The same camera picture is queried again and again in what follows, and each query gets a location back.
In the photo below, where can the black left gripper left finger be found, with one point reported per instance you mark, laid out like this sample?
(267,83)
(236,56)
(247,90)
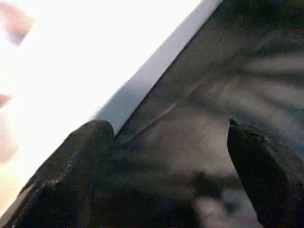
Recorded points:
(57,180)

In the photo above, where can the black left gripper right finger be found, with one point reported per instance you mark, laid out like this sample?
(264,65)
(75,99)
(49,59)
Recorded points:
(270,175)

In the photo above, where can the white plastic table top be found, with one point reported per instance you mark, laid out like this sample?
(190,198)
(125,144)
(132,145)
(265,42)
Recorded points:
(85,57)

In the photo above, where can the black work mat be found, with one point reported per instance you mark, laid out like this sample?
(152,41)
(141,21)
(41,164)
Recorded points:
(213,118)

